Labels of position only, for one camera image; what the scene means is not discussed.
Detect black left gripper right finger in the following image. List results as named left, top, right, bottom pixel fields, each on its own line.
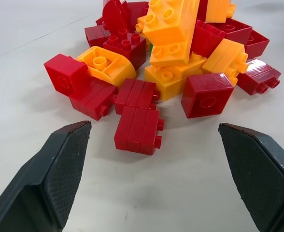
left=218, top=122, right=284, bottom=232

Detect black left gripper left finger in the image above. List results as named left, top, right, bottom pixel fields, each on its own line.
left=0, top=120, right=92, bottom=232

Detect red ribbed building block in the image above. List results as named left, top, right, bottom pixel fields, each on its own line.
left=69, top=79, right=119, bottom=121
left=114, top=78, right=161, bottom=116
left=114, top=105, right=165, bottom=156

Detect red square building block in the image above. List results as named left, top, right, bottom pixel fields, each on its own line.
left=43, top=53, right=89, bottom=97
left=180, top=72, right=235, bottom=119

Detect dark red ribbed block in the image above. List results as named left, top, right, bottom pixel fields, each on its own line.
left=236, top=58, right=282, bottom=96
left=84, top=25, right=111, bottom=48

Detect yellow ribbed building block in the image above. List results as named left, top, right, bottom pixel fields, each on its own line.
left=201, top=38, right=249, bottom=87
left=205, top=0, right=236, bottom=24

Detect yellow stepped building block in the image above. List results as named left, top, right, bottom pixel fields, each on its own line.
left=144, top=51, right=208, bottom=102

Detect yellow curved building block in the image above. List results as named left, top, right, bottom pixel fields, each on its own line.
left=76, top=45, right=137, bottom=87

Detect dark red hollow block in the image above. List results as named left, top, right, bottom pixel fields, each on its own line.
left=244, top=29, right=270, bottom=60
left=211, top=17, right=253, bottom=46
left=191, top=19, right=227, bottom=58

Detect dark red studded block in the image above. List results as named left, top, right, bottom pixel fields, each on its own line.
left=103, top=29, right=147, bottom=71

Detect long yellow studded block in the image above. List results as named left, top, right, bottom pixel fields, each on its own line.
left=135, top=0, right=200, bottom=68

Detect red round flat block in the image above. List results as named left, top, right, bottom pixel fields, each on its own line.
left=102, top=0, right=128, bottom=31

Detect red rounded plastic brick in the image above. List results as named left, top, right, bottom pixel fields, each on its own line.
left=95, top=0, right=150, bottom=33

